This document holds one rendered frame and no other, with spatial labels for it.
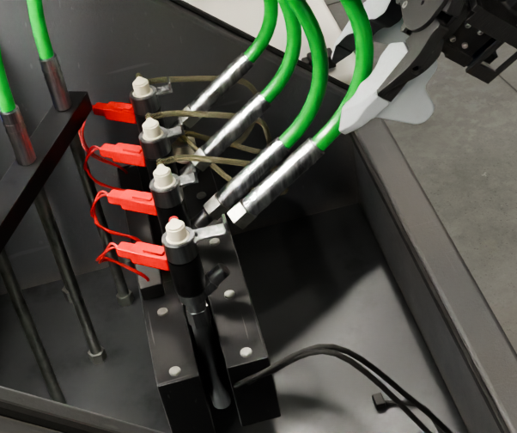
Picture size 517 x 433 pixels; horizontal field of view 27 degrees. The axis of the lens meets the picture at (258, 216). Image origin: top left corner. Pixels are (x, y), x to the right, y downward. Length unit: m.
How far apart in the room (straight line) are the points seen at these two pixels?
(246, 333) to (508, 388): 0.23
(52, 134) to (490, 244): 1.59
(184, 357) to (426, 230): 0.29
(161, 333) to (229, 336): 0.06
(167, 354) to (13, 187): 0.21
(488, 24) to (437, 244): 0.34
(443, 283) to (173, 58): 0.38
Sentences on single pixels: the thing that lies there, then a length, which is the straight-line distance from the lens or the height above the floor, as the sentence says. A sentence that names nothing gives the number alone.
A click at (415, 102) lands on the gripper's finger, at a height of 1.20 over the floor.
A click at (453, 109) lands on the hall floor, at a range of 2.95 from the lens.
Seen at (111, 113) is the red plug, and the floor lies 1.07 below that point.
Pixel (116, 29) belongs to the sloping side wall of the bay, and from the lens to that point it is 1.14.
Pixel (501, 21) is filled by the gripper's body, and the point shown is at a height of 1.26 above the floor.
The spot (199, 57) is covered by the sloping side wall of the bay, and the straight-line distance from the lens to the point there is 1.17.
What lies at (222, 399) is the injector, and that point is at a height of 0.90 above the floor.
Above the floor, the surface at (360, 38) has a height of 1.24.
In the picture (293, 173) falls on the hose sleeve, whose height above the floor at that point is 1.14.
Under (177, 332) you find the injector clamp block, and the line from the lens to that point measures 0.98.
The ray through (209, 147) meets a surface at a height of 1.07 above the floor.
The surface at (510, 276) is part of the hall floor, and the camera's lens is 2.43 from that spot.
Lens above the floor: 1.65
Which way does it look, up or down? 38 degrees down
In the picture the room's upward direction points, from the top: 11 degrees counter-clockwise
